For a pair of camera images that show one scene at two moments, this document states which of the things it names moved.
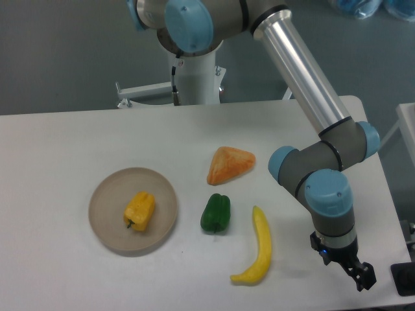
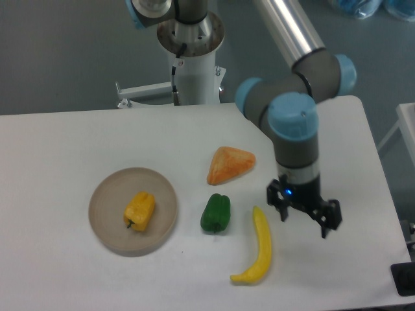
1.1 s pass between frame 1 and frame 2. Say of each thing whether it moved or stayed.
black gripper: moved
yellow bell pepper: stayed
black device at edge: stayed
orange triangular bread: stayed
